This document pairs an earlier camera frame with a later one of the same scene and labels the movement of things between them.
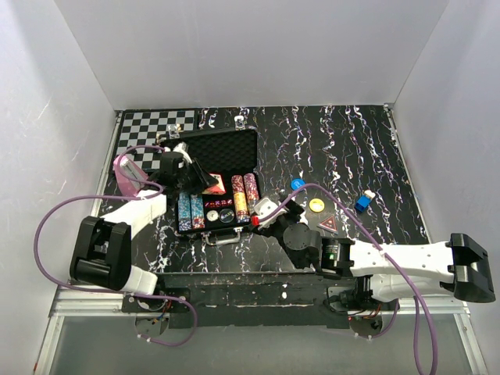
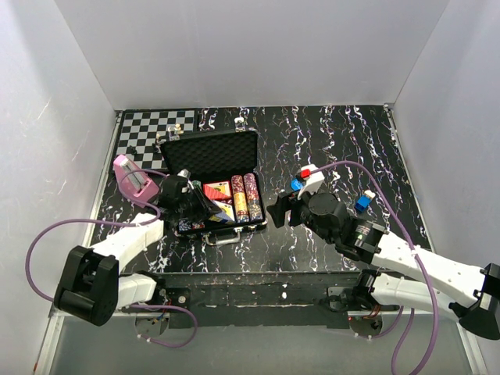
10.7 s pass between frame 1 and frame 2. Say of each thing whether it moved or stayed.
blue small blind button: stayed
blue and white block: stayed
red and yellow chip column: stayed
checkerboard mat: stayed
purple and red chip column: stayed
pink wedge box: stayed
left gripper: moved
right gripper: moved
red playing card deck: moved
